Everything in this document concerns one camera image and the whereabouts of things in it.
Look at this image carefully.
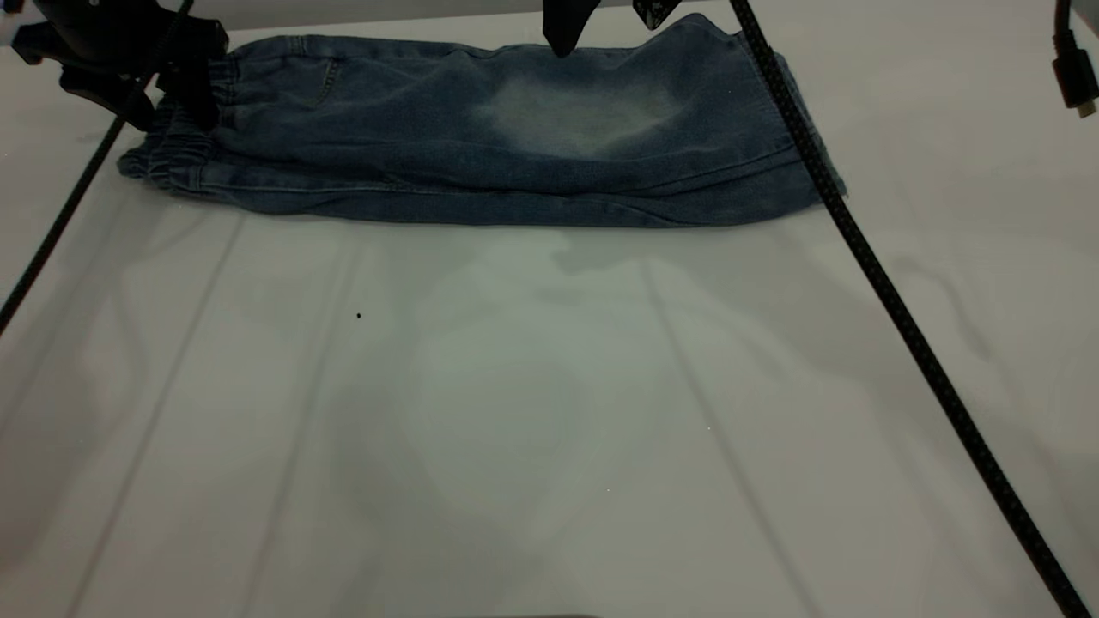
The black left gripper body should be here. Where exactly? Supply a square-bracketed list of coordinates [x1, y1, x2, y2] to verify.
[13, 0, 228, 78]

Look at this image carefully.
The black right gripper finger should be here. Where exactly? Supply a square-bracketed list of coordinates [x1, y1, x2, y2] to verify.
[633, 0, 681, 31]
[543, 0, 602, 59]

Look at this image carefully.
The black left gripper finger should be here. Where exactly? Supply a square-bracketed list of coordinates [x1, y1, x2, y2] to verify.
[159, 60, 221, 130]
[60, 73, 155, 134]

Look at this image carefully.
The blue denim shorts basketball print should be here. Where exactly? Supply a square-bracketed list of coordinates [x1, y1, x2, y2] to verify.
[118, 13, 849, 228]

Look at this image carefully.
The black braided cable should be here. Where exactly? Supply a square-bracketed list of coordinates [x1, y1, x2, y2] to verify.
[0, 0, 197, 336]
[728, 0, 1096, 618]

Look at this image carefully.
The black cable with plug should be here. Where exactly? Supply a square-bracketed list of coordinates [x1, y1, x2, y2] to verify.
[1053, 0, 1099, 119]

